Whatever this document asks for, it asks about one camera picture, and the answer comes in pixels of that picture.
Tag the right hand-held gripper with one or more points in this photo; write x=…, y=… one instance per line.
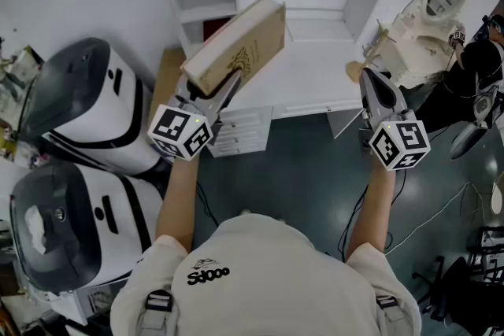
x=399, y=145

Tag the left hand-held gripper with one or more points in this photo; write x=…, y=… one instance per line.
x=179, y=130

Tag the tan hardcover book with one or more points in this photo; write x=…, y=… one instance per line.
x=244, y=43

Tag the person's right forearm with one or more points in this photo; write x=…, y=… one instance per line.
x=374, y=208

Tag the person's left forearm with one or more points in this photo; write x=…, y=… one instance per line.
x=177, y=200

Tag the wooden toy stand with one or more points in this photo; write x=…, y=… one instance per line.
x=374, y=51

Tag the brown cardboard sheet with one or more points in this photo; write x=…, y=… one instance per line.
x=167, y=78

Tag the white desk with drawers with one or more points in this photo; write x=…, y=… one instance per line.
x=315, y=71

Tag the white vanity with oval mirror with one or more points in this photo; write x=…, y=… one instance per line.
x=425, y=35

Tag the pile of clutter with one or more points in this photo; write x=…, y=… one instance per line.
x=15, y=90

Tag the person's beige printed shirt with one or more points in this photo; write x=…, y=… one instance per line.
x=267, y=279

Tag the black office chair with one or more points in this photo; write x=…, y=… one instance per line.
x=464, y=291

